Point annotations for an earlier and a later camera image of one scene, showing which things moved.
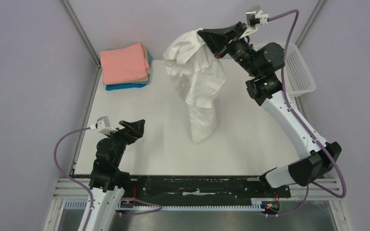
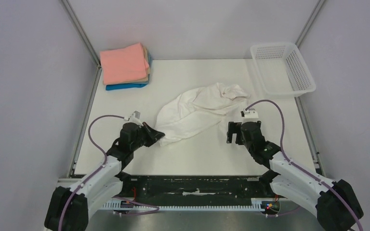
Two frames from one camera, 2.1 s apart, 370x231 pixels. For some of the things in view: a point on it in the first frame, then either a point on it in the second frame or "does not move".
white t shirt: [197, 75] → [187, 112]
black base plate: [153, 188] does not move
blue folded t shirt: [130, 85] does not move
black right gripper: [229, 41] → [236, 132]
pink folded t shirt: [125, 64] does not move
